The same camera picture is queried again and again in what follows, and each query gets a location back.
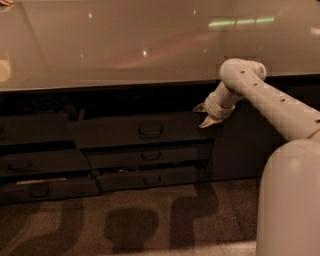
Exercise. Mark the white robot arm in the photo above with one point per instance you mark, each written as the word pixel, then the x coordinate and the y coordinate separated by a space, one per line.
pixel 288 221

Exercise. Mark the person fingertips at counter edge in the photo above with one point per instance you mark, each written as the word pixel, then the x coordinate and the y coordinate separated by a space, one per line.
pixel 6 2

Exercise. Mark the dark drawer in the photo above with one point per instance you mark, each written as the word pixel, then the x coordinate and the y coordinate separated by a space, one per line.
pixel 68 188
pixel 150 155
pixel 29 129
pixel 140 129
pixel 42 162
pixel 150 178

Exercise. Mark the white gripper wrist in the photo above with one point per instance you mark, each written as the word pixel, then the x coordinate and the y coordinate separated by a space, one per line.
pixel 215 107

